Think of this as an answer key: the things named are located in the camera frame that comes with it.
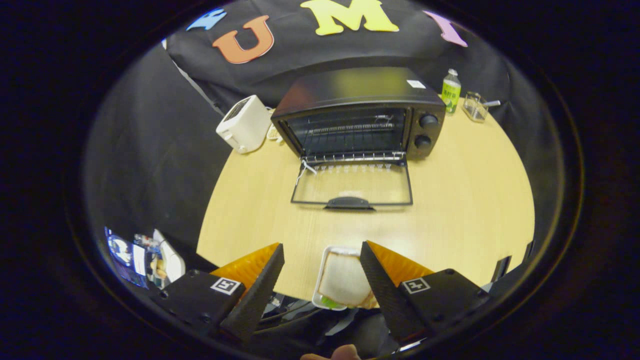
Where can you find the small plate with food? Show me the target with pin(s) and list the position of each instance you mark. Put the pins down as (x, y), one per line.
(273, 134)

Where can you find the black chair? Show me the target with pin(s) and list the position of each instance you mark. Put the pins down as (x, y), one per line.
(502, 267)

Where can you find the black toaster oven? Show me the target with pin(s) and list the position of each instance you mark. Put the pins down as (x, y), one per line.
(350, 87)

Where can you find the small white tray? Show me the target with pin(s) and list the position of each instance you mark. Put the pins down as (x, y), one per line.
(320, 295)

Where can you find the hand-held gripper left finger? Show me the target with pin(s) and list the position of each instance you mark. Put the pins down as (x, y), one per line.
(257, 295)

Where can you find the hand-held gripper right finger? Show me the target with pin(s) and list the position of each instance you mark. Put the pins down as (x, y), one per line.
(382, 290)

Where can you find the metal spoon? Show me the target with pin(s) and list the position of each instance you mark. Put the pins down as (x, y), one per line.
(494, 103)

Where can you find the white pop-up toaster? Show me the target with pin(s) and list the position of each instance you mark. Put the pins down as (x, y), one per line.
(244, 125)

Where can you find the green label drink bottle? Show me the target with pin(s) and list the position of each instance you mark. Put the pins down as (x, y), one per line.
(451, 95)

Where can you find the white bread sandwich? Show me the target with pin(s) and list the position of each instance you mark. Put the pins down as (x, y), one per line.
(345, 280)

